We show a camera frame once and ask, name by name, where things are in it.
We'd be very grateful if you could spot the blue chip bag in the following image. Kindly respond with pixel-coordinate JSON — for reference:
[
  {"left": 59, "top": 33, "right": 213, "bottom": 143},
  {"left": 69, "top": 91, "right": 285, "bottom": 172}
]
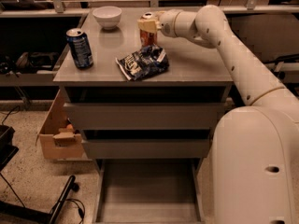
[{"left": 116, "top": 45, "right": 169, "bottom": 81}]

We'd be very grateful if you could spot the white ceramic bowl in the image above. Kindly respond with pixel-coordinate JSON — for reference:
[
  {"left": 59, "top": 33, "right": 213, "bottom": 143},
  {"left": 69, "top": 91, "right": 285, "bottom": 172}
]
[{"left": 93, "top": 6, "right": 122, "bottom": 30}]

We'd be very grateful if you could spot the black chair base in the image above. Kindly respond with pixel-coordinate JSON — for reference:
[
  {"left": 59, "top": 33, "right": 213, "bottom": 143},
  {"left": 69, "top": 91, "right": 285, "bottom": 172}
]
[{"left": 0, "top": 125, "right": 79, "bottom": 224}]

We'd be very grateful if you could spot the grey middle drawer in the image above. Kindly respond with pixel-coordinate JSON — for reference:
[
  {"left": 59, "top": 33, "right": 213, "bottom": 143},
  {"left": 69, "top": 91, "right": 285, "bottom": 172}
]
[{"left": 82, "top": 139, "right": 210, "bottom": 160}]

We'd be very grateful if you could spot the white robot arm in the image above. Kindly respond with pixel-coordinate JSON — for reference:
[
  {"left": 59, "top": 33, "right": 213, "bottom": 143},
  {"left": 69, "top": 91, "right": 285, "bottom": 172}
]
[{"left": 137, "top": 6, "right": 299, "bottom": 224}]

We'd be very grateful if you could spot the grey top drawer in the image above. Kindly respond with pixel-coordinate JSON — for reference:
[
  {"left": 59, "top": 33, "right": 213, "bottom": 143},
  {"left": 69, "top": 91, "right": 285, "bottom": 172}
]
[{"left": 64, "top": 103, "right": 224, "bottom": 130}]

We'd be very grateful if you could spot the blue soda can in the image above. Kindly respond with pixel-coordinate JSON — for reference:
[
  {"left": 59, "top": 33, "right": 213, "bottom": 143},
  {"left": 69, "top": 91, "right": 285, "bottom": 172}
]
[{"left": 66, "top": 28, "right": 93, "bottom": 69}]

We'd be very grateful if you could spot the open grey bottom drawer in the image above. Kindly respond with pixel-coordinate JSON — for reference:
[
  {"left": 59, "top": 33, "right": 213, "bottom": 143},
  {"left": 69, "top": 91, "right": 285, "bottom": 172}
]
[{"left": 93, "top": 159, "right": 206, "bottom": 224}]

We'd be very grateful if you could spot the grey drawer cabinet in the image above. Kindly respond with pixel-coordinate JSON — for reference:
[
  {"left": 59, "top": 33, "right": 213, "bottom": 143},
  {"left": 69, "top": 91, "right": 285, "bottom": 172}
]
[{"left": 54, "top": 8, "right": 233, "bottom": 160}]

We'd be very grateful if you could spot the black cable on floor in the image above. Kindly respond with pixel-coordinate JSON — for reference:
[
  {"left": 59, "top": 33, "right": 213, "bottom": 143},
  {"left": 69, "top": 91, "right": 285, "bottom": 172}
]
[{"left": 50, "top": 198, "right": 86, "bottom": 224}]

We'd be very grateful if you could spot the cardboard box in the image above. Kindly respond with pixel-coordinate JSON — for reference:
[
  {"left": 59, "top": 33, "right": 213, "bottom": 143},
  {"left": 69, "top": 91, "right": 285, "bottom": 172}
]
[{"left": 38, "top": 91, "right": 85, "bottom": 160}]

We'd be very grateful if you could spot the red coke can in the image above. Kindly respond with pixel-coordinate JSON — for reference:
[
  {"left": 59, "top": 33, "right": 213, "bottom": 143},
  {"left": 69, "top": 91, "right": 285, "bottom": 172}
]
[{"left": 139, "top": 12, "right": 157, "bottom": 47}]

